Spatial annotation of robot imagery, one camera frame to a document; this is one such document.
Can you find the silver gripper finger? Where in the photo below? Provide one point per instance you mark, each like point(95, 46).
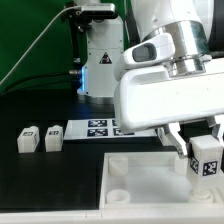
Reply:
point(217, 128)

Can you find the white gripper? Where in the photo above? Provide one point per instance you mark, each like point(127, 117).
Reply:
point(148, 97)

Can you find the white square tabletop part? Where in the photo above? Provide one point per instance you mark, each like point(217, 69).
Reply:
point(151, 180)

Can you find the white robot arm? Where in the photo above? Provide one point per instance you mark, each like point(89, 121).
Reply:
point(189, 22)

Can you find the white sheet with markers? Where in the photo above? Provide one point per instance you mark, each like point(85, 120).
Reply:
point(98, 129)

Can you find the white table front rail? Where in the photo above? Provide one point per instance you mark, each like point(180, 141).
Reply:
point(113, 217)

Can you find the black camera on stand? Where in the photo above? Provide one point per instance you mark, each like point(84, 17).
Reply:
point(85, 13)

